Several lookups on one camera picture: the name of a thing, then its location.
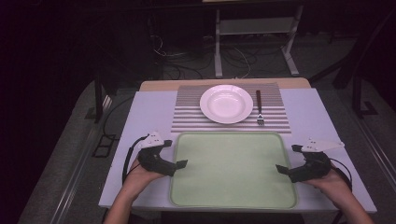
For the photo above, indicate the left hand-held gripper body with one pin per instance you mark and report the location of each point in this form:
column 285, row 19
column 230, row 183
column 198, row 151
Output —
column 154, row 161

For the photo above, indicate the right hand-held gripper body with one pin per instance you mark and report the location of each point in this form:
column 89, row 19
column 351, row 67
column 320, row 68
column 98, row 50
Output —
column 311, row 166

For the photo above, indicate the person's left hand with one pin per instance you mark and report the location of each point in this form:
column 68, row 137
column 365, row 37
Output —
column 138, row 179

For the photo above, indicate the person's right hand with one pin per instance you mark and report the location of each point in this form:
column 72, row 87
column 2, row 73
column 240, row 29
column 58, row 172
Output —
column 331, row 185

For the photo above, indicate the striped placemat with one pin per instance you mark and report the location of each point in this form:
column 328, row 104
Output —
column 186, row 118

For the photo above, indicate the light green tray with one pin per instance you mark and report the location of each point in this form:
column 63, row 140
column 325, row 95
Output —
column 232, row 171

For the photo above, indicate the white round plate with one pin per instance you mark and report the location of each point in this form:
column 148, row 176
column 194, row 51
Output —
column 226, row 104

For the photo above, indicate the dark metal stand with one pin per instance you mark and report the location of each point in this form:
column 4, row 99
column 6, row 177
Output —
column 358, row 96
column 99, row 96

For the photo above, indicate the white metal table frame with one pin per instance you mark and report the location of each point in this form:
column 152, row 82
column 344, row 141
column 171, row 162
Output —
column 257, row 26

